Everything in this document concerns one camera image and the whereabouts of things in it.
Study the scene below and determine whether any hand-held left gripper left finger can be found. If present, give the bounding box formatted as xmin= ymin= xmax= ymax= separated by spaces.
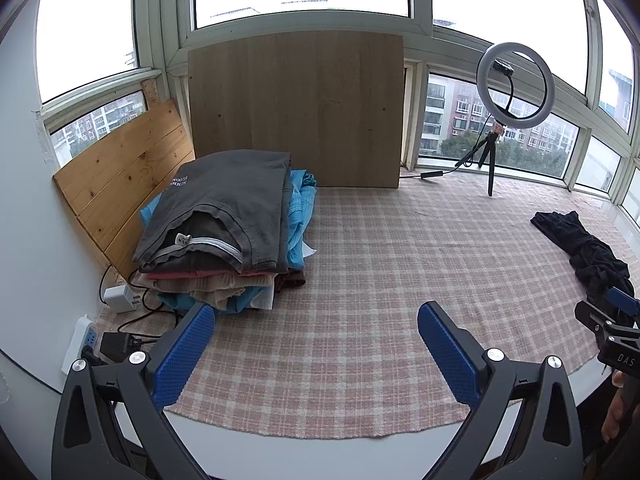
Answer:
xmin=51 ymin=303 xmax=217 ymax=480

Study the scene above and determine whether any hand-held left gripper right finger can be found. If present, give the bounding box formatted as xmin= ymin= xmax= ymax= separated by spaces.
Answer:
xmin=416 ymin=301 xmax=585 ymax=480

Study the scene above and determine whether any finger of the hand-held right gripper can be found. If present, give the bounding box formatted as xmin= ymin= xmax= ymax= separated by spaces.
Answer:
xmin=574 ymin=300 xmax=621 ymax=334
xmin=606 ymin=286 xmax=640 ymax=317

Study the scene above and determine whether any navy blue sweatshirt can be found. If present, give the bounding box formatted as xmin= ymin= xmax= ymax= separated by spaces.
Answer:
xmin=530 ymin=210 xmax=637 ymax=313

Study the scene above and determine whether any stack of folded clothes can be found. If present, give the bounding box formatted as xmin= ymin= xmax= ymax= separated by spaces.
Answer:
xmin=139 ymin=169 xmax=318 ymax=313

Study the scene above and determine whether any person's right hand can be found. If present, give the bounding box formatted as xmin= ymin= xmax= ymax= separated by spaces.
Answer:
xmin=601 ymin=370 xmax=640 ymax=443

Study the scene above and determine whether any black power adapter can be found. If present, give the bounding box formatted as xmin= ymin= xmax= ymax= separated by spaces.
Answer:
xmin=100 ymin=331 xmax=143 ymax=364

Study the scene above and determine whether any folded beige garment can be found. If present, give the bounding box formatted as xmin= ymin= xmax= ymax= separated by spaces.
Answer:
xmin=137 ymin=272 xmax=276 ymax=314

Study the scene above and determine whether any folded pink garment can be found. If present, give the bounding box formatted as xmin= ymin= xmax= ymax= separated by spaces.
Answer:
xmin=145 ymin=267 xmax=281 ymax=284

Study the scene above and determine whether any white charger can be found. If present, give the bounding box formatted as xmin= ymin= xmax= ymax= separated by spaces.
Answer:
xmin=103 ymin=284 xmax=141 ymax=314

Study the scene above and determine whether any white power strip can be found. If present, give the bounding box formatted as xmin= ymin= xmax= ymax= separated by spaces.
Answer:
xmin=61 ymin=314 xmax=98 ymax=376

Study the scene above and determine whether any pink plaid blanket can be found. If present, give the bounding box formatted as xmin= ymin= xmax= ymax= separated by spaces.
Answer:
xmin=95 ymin=172 xmax=640 ymax=440

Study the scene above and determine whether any folded brown garment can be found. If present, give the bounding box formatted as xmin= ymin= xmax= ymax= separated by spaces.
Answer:
xmin=272 ymin=266 xmax=307 ymax=294

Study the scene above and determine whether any folded dark grey t-shirt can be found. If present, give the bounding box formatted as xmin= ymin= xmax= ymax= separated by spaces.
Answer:
xmin=132 ymin=149 xmax=296 ymax=276

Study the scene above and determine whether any small black tripod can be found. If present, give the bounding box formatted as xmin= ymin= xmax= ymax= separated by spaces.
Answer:
xmin=454 ymin=122 xmax=503 ymax=197

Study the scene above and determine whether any pine wood board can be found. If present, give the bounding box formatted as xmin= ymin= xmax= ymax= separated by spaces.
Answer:
xmin=52 ymin=99 xmax=197 ymax=281

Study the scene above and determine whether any black gooseneck phone holder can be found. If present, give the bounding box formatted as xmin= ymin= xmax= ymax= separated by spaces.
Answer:
xmin=492 ymin=59 xmax=516 ymax=117

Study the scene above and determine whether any narrow wooden strip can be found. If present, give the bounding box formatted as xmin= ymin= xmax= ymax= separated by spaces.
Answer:
xmin=139 ymin=77 xmax=164 ymax=112

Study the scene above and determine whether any light brown wood panel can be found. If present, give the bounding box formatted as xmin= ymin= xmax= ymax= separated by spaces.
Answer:
xmin=187 ymin=30 xmax=405 ymax=191

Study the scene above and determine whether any black cable with remote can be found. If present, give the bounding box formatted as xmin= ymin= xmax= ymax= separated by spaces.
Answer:
xmin=399 ymin=130 xmax=493 ymax=181

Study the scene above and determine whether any white ring light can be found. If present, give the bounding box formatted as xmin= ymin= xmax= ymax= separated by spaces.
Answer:
xmin=475 ymin=41 xmax=555 ymax=128

